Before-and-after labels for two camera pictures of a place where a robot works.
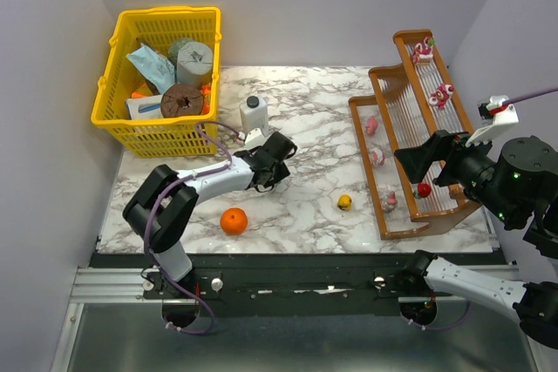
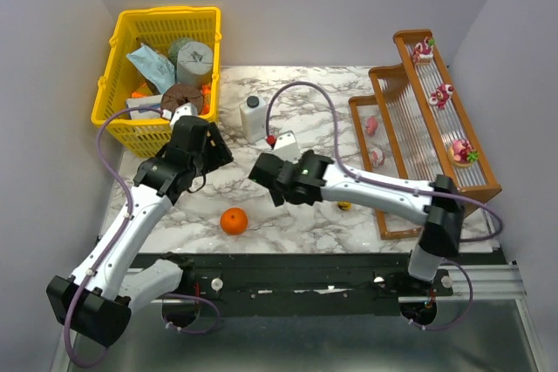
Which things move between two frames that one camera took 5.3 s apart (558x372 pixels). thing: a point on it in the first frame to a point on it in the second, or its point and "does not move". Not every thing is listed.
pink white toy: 377,157 does not move
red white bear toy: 422,52 does not move
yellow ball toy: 344,202 does not move
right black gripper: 447,159 to 263,172
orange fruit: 234,221 does not move
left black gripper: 265,171 to 214,145
